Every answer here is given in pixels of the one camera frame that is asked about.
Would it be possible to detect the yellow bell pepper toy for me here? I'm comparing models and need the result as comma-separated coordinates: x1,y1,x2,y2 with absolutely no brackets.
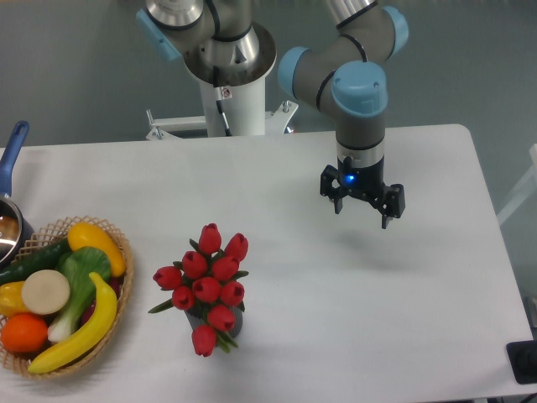
0,281,29,317

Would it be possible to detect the grey ribbed vase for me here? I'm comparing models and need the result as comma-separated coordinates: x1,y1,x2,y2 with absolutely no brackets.
184,306,242,338

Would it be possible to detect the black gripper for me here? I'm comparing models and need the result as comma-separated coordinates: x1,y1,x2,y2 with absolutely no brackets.
320,156,405,229

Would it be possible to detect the red tulip bouquet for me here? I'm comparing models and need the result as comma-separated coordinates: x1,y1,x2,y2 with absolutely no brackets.
149,223,249,357

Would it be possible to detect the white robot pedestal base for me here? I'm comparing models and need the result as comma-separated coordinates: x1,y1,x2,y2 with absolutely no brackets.
146,77,299,140

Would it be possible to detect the yellow plastic banana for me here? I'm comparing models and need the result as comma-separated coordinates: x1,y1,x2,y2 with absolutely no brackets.
28,272,117,374

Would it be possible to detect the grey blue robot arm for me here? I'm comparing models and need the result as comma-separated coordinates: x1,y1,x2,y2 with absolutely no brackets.
136,1,409,222

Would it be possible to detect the beige round disc toy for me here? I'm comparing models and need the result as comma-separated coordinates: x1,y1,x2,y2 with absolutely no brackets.
21,270,70,315

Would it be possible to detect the red toy under banana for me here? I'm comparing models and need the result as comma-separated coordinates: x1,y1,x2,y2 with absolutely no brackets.
79,277,123,326

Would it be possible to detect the dark green cucumber toy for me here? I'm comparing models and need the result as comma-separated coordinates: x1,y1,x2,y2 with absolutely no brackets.
1,238,71,285

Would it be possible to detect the orange plastic fruit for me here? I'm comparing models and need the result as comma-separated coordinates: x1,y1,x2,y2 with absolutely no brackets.
1,313,48,353

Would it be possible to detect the white frame at right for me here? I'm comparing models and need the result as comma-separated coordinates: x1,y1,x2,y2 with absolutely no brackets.
497,144,536,226

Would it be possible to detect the blue handled saucepan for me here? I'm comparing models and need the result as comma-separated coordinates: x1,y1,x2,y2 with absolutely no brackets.
1,121,34,270

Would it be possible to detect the green bok choy toy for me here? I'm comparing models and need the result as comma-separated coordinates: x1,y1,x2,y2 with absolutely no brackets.
48,247,111,344

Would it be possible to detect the woven wicker basket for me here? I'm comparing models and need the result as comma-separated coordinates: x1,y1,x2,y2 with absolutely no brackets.
1,216,134,379

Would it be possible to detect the yellow squash toy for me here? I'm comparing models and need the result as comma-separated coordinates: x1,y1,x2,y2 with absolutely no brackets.
67,222,127,277

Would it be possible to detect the black device at edge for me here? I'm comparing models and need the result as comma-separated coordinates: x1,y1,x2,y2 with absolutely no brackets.
506,340,536,385

